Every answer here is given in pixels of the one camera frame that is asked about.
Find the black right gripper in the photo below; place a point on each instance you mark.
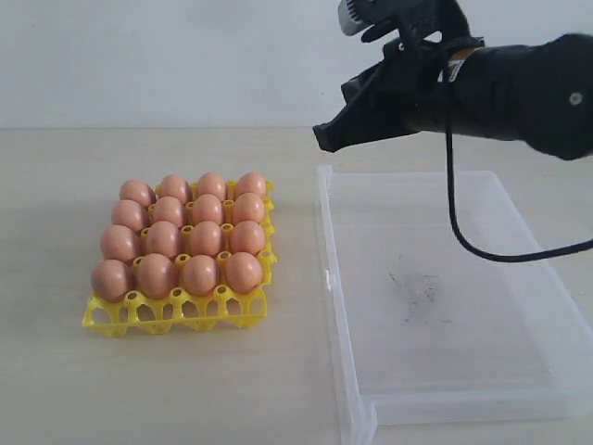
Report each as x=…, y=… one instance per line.
x=409, y=91

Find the brown egg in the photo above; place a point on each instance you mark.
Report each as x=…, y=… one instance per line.
x=248, y=207
x=169, y=209
x=251, y=182
x=247, y=236
x=164, y=238
x=243, y=272
x=174, y=185
x=118, y=242
x=211, y=183
x=207, y=239
x=130, y=214
x=156, y=276
x=137, y=191
x=207, y=207
x=200, y=275
x=111, y=280

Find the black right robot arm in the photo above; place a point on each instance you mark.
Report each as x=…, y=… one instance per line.
x=541, y=95

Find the clear plastic bin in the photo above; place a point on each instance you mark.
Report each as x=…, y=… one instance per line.
x=422, y=331

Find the yellow plastic egg tray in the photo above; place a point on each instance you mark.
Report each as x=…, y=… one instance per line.
x=223, y=305

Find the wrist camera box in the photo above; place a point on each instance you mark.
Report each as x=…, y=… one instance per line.
x=416, y=19

